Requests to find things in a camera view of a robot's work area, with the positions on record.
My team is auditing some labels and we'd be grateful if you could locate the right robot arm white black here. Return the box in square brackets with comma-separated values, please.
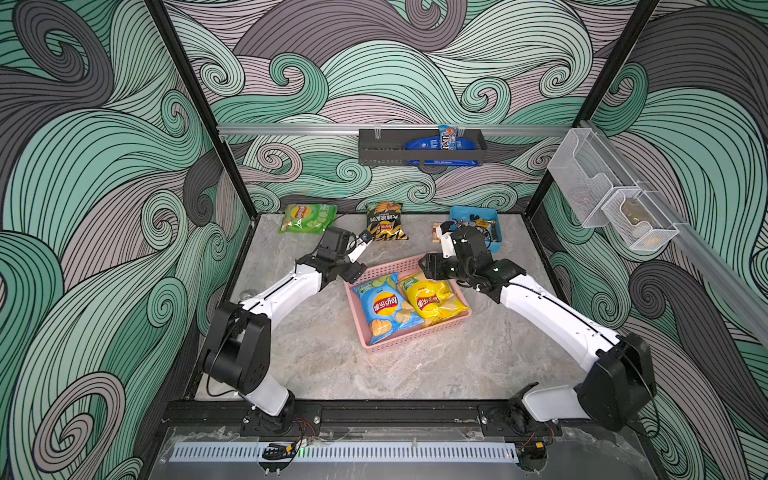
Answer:
[419, 248, 656, 432]

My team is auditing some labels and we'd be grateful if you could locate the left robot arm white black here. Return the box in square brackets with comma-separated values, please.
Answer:
[199, 227, 373, 422]

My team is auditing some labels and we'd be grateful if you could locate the black frame post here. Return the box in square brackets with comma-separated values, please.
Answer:
[145, 0, 259, 222]
[525, 0, 661, 216]

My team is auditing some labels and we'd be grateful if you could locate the blue cookie package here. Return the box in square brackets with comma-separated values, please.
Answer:
[404, 136, 480, 166]

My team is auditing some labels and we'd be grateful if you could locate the black wall shelf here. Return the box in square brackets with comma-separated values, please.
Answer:
[358, 127, 488, 167]

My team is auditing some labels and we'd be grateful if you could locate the green potato chips bag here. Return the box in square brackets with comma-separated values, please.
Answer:
[279, 204, 337, 234]

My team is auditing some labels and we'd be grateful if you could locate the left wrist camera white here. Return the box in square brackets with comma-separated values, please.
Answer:
[347, 230, 374, 263]

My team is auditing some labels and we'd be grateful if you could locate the small blue snack pack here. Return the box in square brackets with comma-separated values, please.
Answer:
[439, 125, 457, 150]

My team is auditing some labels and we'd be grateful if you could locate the right black frame post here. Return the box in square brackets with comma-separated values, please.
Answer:
[525, 0, 661, 216]

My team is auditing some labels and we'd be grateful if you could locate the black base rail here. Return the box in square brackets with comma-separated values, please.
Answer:
[161, 399, 599, 439]

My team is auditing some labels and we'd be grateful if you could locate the back aluminium rail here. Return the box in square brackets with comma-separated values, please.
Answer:
[217, 122, 570, 137]

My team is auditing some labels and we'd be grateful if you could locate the blue potato chips bag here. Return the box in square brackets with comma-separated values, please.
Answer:
[352, 273, 424, 345]

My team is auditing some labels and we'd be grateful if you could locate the yellow potato chips bag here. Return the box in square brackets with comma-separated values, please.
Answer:
[399, 273, 470, 328]

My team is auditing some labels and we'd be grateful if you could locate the black potato chips bag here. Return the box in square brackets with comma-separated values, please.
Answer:
[366, 201, 409, 241]

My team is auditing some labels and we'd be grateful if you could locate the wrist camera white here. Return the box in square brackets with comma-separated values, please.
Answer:
[347, 230, 374, 263]
[439, 220, 465, 259]

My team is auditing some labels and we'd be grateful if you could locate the large clear wall bin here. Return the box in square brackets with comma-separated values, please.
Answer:
[548, 128, 633, 228]

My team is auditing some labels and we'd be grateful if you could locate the left black frame post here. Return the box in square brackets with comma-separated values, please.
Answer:
[145, 0, 259, 222]

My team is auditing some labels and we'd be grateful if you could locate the blue tray with small items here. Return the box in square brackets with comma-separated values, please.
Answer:
[450, 206, 503, 253]

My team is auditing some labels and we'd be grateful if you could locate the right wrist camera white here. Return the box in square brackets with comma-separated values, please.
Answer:
[439, 220, 465, 259]

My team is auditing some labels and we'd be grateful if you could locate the right aluminium rail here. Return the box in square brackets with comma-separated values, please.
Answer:
[578, 120, 767, 347]

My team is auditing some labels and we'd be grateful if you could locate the small clear wall bin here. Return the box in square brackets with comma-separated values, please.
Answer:
[601, 187, 679, 253]

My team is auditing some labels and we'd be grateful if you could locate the aluminium rail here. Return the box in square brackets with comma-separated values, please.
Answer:
[578, 120, 767, 347]
[217, 122, 570, 137]

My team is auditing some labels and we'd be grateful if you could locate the small red beige snack box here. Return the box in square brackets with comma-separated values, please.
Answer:
[432, 222, 442, 243]

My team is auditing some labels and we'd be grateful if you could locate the white slotted cable duct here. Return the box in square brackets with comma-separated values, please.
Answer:
[169, 441, 519, 464]

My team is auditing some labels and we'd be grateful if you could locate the pink plastic basket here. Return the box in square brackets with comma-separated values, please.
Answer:
[345, 254, 472, 352]

